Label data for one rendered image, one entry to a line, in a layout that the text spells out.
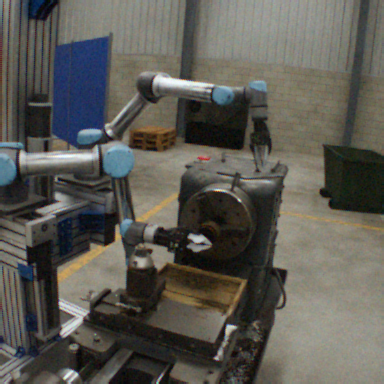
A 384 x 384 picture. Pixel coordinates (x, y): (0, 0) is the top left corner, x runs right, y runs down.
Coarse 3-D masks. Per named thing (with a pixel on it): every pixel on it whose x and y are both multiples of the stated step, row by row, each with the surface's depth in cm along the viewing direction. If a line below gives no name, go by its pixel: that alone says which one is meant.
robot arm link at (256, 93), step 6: (252, 84) 161; (258, 84) 160; (264, 84) 161; (246, 90) 163; (252, 90) 161; (258, 90) 160; (264, 90) 161; (246, 96) 163; (252, 96) 162; (258, 96) 161; (264, 96) 161; (252, 102) 163; (258, 102) 161; (264, 102) 162
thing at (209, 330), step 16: (96, 304) 123; (112, 304) 122; (160, 304) 124; (176, 304) 125; (112, 320) 118; (128, 320) 115; (144, 320) 115; (160, 320) 116; (176, 320) 116; (192, 320) 117; (208, 320) 118; (224, 320) 118; (160, 336) 112; (176, 336) 111; (192, 336) 109; (208, 336) 110; (208, 352) 109
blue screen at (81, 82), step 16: (64, 48) 788; (80, 48) 703; (96, 48) 636; (64, 64) 792; (80, 64) 707; (96, 64) 639; (64, 80) 797; (80, 80) 711; (96, 80) 643; (64, 96) 803; (80, 96) 716; (96, 96) 647; (64, 112) 809; (80, 112) 721; (96, 112) 652; (64, 128) 815; (80, 128) 727; (96, 128) 657
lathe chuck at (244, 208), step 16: (208, 192) 165; (224, 192) 163; (240, 192) 169; (192, 208) 169; (224, 208) 164; (240, 208) 162; (192, 224) 171; (240, 224) 163; (224, 240) 167; (240, 240) 165; (208, 256) 172; (224, 256) 169
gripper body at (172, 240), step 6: (162, 228) 153; (156, 234) 149; (162, 234) 150; (168, 234) 145; (174, 234) 146; (180, 234) 147; (186, 234) 149; (156, 240) 148; (162, 240) 148; (168, 240) 146; (174, 240) 145; (180, 240) 145; (186, 240) 151; (168, 246) 147; (174, 246) 147; (180, 246) 146; (174, 252) 146; (180, 252) 147
